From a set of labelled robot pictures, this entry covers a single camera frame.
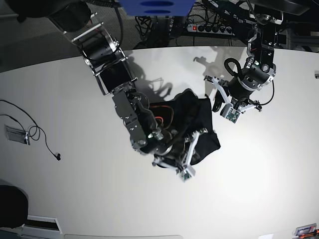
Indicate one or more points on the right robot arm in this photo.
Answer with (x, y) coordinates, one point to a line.
(102, 53)

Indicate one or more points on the silver table socket plate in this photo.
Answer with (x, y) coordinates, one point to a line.
(17, 135)

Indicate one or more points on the black T-shirt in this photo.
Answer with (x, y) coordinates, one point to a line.
(189, 111)

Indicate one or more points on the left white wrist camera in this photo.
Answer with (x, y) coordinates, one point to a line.
(229, 113)

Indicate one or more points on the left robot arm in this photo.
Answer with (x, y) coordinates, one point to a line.
(258, 28)

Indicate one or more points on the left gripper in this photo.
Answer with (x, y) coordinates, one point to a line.
(239, 90)

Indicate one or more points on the small box with tools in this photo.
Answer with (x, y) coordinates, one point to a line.
(306, 231)

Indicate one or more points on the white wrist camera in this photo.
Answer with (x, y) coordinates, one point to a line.
(229, 113)
(187, 174)

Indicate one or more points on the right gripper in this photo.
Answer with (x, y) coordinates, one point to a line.
(172, 151)

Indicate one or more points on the white power strip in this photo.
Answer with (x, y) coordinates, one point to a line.
(210, 29)

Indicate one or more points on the blue plastic bin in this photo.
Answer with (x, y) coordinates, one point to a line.
(157, 7)

